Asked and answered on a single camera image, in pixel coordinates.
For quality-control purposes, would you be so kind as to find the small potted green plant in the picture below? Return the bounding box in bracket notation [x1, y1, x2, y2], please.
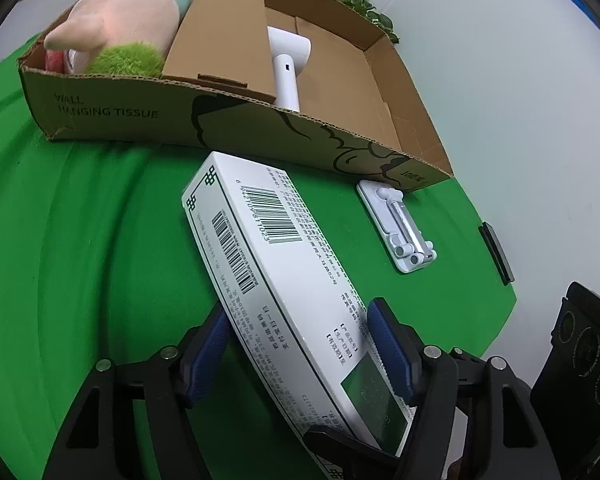
[312, 0, 400, 45]

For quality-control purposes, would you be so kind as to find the large cardboard tray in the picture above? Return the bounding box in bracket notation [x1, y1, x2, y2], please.
[17, 0, 455, 193]

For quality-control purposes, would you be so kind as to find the white hair dryer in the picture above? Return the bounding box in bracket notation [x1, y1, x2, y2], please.
[266, 26, 312, 112]

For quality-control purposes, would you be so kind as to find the black tablecloth clip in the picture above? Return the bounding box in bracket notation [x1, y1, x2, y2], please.
[478, 221, 515, 287]

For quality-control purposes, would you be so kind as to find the brown cardboard box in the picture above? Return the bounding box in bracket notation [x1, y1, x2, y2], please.
[161, 0, 277, 106]

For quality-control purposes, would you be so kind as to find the white folding phone stand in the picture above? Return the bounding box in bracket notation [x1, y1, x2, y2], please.
[356, 179, 438, 275]

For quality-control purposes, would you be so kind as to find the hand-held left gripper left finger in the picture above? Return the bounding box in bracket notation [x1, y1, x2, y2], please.
[42, 302, 228, 480]

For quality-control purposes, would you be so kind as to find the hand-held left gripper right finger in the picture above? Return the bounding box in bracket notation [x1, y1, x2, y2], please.
[367, 297, 563, 480]

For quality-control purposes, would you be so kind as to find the white and green carton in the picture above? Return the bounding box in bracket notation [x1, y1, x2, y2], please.
[181, 151, 418, 461]

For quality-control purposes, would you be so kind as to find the pink pig plush toy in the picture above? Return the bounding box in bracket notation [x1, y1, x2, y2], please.
[44, 0, 197, 77]

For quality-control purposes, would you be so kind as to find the black panel with round marks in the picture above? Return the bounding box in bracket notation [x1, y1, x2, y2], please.
[530, 281, 600, 480]

